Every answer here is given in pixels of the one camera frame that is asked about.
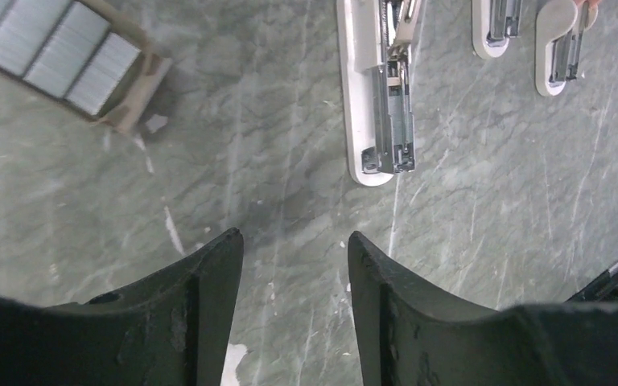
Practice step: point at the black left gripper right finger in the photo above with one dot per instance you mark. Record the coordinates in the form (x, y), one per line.
(411, 332)

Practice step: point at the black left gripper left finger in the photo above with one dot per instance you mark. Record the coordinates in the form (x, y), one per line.
(171, 327)

